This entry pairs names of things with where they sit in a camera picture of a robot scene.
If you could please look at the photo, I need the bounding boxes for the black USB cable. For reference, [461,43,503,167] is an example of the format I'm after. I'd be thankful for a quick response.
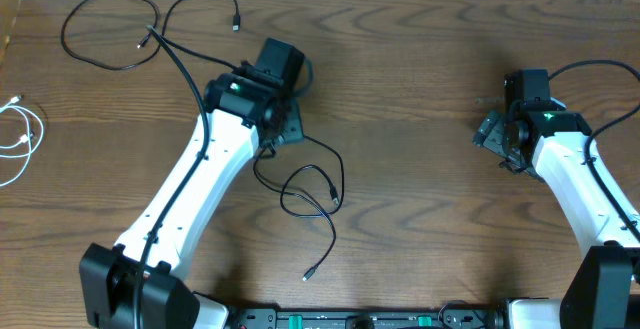
[252,135,346,283]

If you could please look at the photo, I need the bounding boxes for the white USB cable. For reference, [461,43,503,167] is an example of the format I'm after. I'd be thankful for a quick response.
[0,94,46,189]

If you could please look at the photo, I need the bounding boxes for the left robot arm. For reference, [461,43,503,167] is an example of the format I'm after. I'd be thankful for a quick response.
[79,38,306,328]

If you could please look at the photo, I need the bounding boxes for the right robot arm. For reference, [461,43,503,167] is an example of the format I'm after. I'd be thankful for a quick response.
[473,69,639,328]

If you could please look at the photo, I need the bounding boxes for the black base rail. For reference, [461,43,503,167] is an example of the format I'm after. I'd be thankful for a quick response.
[223,301,509,329]

